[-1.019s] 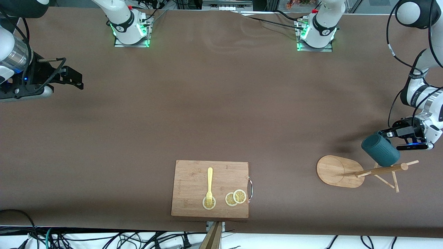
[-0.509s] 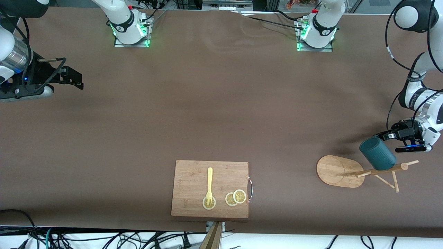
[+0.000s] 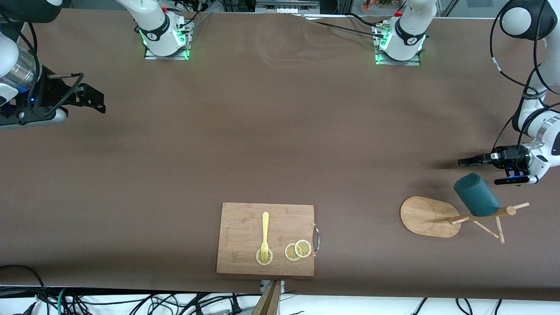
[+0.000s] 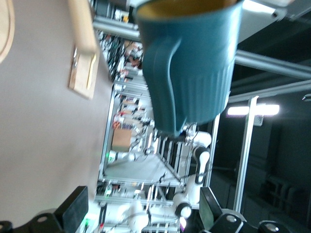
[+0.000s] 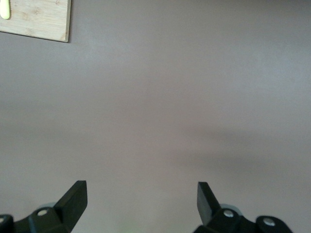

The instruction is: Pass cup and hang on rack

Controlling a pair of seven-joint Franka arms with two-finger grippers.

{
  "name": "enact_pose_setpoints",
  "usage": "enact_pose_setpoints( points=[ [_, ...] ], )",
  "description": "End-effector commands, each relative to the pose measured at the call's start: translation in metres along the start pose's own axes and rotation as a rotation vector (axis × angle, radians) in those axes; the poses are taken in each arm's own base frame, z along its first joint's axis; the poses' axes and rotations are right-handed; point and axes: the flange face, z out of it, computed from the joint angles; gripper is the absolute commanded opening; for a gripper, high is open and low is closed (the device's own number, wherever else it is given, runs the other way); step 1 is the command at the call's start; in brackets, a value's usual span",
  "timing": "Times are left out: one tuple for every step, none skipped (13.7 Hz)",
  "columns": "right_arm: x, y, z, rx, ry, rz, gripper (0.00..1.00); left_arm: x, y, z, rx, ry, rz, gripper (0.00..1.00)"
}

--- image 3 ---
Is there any dark teal cup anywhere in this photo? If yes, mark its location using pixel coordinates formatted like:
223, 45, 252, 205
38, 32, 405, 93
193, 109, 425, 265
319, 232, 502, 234
453, 172, 501, 217

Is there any wooden cup rack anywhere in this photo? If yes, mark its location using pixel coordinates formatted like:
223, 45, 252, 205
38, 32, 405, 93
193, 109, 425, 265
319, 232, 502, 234
400, 196, 530, 244

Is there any bamboo cutting board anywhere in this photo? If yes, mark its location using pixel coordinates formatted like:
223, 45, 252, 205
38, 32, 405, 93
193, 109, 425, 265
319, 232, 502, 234
216, 202, 315, 277

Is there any yellow plastic fork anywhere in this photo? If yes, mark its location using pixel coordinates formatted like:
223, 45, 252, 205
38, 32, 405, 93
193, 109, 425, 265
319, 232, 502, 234
260, 212, 270, 261

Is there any grey power strip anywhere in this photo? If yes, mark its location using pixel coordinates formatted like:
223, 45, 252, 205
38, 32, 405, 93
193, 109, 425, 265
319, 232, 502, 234
256, 0, 320, 14

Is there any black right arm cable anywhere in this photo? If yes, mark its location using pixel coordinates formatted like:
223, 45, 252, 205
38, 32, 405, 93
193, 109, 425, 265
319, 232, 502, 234
0, 13, 84, 119

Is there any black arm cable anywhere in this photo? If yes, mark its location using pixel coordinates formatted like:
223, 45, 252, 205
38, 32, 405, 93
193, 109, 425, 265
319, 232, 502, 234
489, 0, 560, 154
0, 13, 84, 119

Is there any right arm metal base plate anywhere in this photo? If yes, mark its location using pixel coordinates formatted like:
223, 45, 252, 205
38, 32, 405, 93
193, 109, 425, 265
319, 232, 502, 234
144, 17, 192, 60

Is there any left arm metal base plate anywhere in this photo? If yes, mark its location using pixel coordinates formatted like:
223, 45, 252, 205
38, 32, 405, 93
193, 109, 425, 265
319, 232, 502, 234
375, 24, 421, 66

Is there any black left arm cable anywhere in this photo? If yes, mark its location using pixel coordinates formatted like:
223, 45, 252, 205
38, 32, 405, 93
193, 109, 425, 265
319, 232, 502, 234
489, 0, 560, 154

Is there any black looped cable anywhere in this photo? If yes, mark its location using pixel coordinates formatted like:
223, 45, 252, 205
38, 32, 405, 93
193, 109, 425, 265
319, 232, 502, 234
0, 264, 49, 303

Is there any black cable on table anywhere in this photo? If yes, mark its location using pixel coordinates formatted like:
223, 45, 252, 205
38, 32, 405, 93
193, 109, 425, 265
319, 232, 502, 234
302, 12, 386, 39

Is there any teal cable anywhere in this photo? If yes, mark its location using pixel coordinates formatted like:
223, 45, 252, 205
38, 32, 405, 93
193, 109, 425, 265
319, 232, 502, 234
58, 287, 71, 315

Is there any wooden post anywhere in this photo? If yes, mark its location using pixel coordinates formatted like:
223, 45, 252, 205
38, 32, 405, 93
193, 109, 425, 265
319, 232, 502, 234
252, 280, 281, 315

